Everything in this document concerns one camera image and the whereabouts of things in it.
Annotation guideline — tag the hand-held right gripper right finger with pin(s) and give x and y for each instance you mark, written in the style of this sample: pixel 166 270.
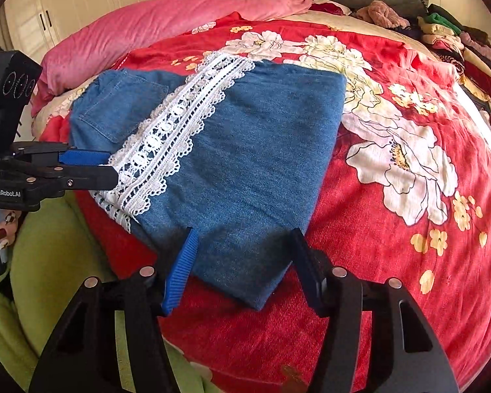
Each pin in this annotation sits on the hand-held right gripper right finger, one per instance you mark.
pixel 307 266

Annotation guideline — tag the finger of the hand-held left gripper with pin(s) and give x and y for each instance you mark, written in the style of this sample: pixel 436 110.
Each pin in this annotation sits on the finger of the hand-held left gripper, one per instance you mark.
pixel 94 178
pixel 86 157

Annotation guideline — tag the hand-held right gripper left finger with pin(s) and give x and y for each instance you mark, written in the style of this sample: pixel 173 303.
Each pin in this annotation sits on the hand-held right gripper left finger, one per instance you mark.
pixel 182 270

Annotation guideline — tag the blue denim pants lace trim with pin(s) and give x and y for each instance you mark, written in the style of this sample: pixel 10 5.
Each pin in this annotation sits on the blue denim pants lace trim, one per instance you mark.
pixel 249 151

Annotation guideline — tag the person's left hand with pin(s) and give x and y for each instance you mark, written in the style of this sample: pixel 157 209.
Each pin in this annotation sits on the person's left hand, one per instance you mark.
pixel 8 229

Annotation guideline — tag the red floral blanket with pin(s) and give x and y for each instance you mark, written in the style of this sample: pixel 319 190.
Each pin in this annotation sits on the red floral blanket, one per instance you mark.
pixel 352 274

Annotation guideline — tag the green fleece garment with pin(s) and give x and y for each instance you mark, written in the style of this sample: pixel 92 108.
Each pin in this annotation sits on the green fleece garment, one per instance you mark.
pixel 45 262

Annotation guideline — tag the white wardrobe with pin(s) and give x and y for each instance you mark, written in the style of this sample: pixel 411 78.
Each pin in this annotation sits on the white wardrobe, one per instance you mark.
pixel 65 0

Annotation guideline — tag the pink duvet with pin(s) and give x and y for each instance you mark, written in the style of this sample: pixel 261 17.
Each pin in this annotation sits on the pink duvet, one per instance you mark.
pixel 147 24

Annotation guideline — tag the dark red cloth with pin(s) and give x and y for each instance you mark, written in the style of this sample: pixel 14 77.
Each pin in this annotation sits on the dark red cloth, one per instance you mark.
pixel 325 8

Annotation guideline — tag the pink fluffy garment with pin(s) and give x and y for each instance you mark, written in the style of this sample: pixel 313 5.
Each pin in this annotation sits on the pink fluffy garment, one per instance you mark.
pixel 382 14

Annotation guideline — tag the pile of folded clothes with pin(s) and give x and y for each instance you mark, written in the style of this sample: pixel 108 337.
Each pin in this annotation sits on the pile of folded clothes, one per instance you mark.
pixel 474 57

